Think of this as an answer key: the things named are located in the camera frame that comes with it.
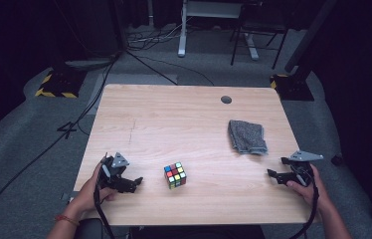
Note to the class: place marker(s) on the person's dark clothing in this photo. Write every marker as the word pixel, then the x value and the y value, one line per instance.
pixel 190 233

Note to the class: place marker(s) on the small black floor object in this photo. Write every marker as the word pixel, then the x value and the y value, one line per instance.
pixel 337 159

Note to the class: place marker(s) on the person's left hand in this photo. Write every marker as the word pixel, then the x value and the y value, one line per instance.
pixel 89 194

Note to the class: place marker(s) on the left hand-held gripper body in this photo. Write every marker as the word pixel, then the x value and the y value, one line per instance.
pixel 120 161

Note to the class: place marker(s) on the white desk frame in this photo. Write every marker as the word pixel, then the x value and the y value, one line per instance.
pixel 182 40

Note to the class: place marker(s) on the large black yellow striped base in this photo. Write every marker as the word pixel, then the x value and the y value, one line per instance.
pixel 59 86

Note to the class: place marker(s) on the person's right hand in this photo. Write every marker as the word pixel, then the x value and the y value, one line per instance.
pixel 316 194

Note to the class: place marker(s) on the multicoloured puzzle cube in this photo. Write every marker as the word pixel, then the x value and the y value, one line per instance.
pixel 175 174

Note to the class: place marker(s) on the small black yellow striped base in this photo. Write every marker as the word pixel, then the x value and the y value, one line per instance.
pixel 293 89

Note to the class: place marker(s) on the black metal chair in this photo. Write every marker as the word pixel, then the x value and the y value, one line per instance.
pixel 257 28

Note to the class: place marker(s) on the grey table grommet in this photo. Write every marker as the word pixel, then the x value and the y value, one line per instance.
pixel 226 99

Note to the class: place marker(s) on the grey tape piece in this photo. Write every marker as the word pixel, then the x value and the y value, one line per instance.
pixel 67 196

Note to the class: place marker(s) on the dark slanted pole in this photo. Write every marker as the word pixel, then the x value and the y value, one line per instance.
pixel 310 33

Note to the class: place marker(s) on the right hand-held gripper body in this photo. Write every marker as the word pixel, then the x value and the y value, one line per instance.
pixel 305 156

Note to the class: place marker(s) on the grey cloth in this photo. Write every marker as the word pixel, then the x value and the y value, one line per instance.
pixel 247 136

